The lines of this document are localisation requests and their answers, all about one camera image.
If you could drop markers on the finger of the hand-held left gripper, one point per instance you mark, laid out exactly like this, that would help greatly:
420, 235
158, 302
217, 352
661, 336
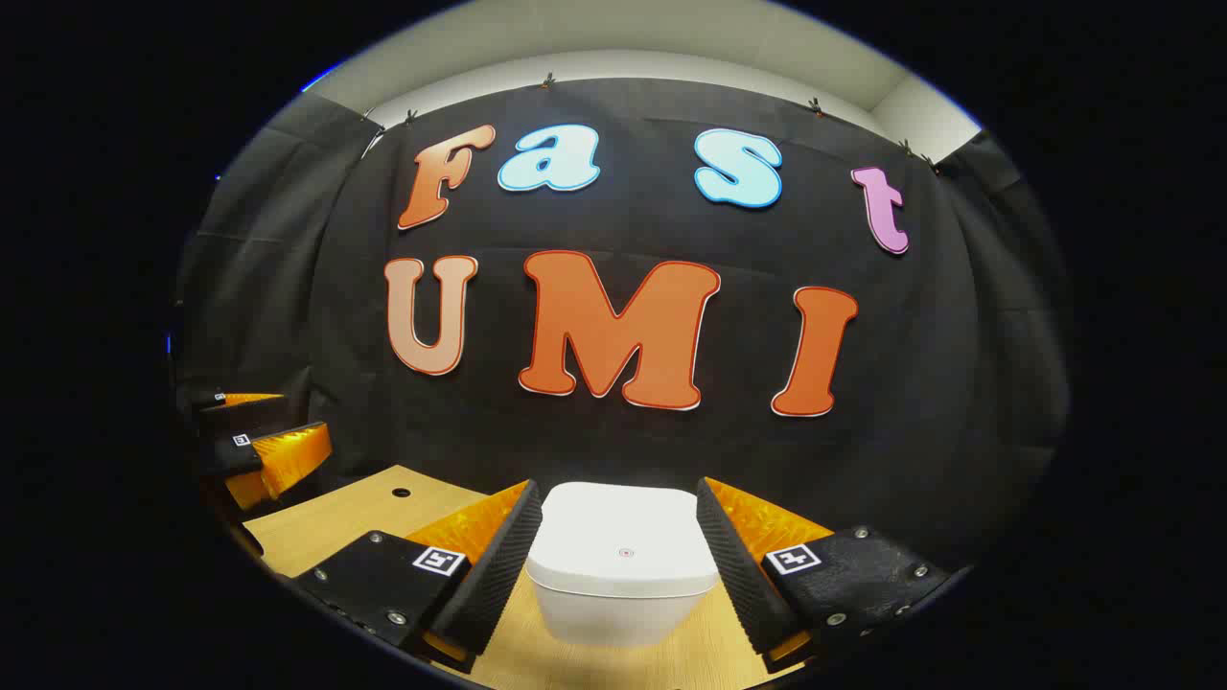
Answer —
225, 455
244, 415

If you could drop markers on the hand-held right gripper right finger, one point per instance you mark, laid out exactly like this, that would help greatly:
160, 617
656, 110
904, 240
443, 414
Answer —
738, 575

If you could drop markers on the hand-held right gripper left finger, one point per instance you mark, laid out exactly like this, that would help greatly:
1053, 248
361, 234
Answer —
498, 575

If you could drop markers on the wooden desktop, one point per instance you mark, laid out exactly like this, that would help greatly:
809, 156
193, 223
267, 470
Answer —
335, 517

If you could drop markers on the white desktop garbage bin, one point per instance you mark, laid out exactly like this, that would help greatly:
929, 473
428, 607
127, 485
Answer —
623, 594

